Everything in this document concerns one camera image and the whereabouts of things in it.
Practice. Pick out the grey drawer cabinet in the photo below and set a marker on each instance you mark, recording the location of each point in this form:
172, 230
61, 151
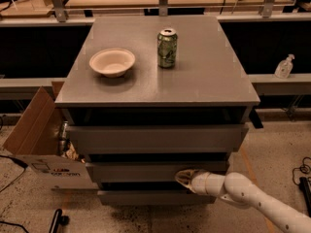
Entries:
207, 86

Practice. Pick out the beige paper bowl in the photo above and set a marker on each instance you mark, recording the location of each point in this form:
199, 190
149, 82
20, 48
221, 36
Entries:
112, 63

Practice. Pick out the grey drawer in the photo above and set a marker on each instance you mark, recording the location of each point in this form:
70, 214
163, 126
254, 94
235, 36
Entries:
130, 172
157, 139
159, 197

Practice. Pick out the open cardboard box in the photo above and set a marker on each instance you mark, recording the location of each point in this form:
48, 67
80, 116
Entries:
40, 140

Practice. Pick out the grey top drawer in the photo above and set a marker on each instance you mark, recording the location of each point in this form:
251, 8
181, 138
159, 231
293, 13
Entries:
157, 139

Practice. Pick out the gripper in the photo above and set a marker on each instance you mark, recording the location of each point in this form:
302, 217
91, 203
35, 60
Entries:
199, 183

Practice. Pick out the green soda can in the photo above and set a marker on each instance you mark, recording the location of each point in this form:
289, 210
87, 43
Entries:
166, 47

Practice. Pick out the grey bottom drawer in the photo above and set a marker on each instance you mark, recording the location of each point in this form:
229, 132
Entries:
159, 197

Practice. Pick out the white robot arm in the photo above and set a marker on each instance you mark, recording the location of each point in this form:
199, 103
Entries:
237, 190

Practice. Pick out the black object bottom left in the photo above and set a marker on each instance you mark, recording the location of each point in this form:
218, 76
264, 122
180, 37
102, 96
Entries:
59, 220

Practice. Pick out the clear sanitizer pump bottle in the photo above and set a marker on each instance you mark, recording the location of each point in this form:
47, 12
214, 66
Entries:
284, 68

